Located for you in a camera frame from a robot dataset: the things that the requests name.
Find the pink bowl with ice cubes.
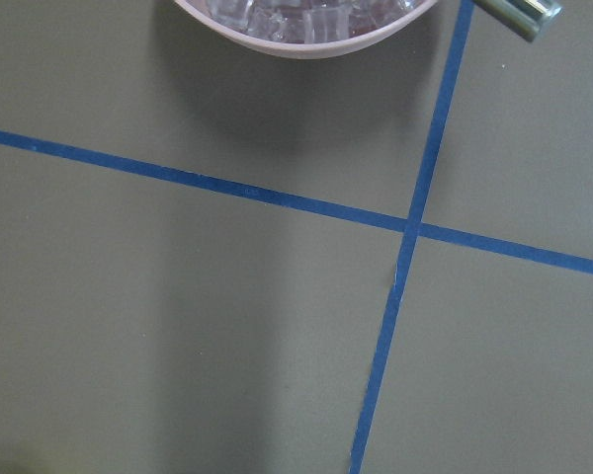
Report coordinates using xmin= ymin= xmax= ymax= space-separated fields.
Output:
xmin=175 ymin=1 xmax=436 ymax=60

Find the metal scoop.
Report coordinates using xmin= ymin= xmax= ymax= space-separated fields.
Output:
xmin=473 ymin=0 xmax=563 ymax=42

